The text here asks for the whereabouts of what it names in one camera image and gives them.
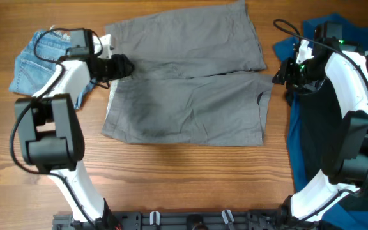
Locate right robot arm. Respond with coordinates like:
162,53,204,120
272,22,368,229

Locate folded blue denim jeans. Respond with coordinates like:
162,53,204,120
8,25,97,109

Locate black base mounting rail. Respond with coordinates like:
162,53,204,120
51,209,300,230

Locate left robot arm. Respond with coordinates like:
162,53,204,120
10,54,134,229

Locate blue garment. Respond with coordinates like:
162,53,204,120
286,13,368,229

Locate grey cotton shorts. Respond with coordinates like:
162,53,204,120
102,1,273,146

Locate black shorts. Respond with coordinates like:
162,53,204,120
295,55,368,211

